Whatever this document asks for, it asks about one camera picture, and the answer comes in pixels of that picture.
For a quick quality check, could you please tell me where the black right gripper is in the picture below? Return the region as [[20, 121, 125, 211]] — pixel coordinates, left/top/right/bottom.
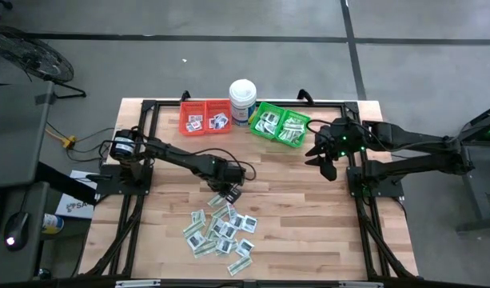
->
[[303, 119, 368, 182]]

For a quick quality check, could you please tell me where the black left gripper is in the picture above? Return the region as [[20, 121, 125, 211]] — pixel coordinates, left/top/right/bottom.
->
[[207, 167, 236, 199]]

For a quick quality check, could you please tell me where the white wipes canister blue label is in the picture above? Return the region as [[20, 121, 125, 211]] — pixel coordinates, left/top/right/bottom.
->
[[228, 78, 258, 128]]

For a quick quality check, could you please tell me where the white printed cardboard box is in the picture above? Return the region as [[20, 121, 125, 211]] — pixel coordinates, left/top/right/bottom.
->
[[54, 169, 98, 221]]

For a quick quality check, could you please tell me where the grey metal stand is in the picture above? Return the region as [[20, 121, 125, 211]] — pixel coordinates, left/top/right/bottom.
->
[[454, 102, 490, 234]]

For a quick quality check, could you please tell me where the small printed can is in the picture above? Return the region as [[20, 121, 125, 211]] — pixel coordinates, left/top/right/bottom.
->
[[41, 213, 66, 235]]

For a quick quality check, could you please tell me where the black computer mouse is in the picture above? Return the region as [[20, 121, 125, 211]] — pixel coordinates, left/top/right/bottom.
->
[[3, 210, 30, 253]]

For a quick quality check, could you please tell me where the grey desk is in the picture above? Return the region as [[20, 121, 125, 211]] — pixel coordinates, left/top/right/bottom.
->
[[0, 82, 56, 283]]

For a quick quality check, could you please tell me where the black floor fan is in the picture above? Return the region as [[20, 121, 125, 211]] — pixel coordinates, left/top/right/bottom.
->
[[0, 25, 88, 100]]

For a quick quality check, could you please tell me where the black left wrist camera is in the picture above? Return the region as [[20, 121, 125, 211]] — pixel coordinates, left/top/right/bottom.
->
[[228, 164, 246, 186]]

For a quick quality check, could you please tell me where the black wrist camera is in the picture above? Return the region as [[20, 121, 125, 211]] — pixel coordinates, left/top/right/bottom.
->
[[228, 164, 246, 186], [314, 123, 336, 143]]

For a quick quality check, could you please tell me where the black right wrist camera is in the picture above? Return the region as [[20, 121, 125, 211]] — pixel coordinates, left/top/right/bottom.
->
[[314, 123, 336, 143]]

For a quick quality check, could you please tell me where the black aluminium rig frame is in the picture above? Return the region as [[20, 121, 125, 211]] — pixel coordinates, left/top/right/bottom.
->
[[78, 98, 420, 288]]

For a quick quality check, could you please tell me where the silver frame bracket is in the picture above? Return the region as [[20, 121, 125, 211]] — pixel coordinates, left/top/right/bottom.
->
[[338, 281, 384, 288], [114, 279, 162, 288]]

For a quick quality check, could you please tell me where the yellow power cord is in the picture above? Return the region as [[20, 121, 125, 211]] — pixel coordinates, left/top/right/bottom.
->
[[44, 126, 78, 151]]

